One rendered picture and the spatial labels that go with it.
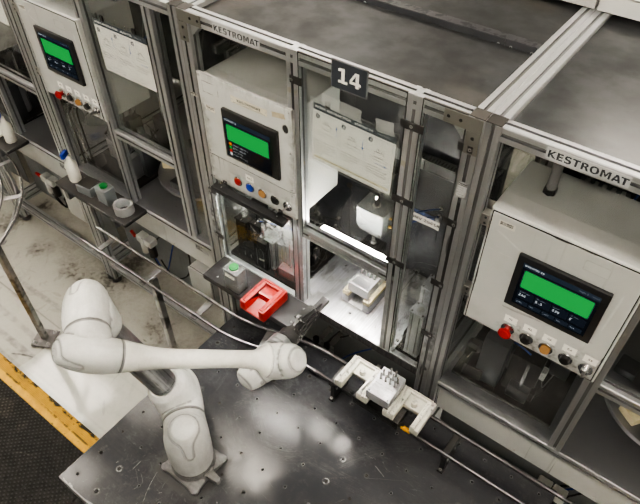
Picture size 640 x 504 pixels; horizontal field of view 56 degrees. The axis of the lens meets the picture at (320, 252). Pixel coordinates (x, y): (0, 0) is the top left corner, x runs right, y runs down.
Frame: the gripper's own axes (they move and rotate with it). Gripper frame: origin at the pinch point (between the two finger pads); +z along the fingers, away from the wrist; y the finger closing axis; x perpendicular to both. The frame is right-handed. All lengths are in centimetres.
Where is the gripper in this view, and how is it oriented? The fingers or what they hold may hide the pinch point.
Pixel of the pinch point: (320, 305)
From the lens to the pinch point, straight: 221.1
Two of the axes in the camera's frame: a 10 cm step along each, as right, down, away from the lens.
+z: 6.1, -5.7, 5.6
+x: -8.0, -4.3, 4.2
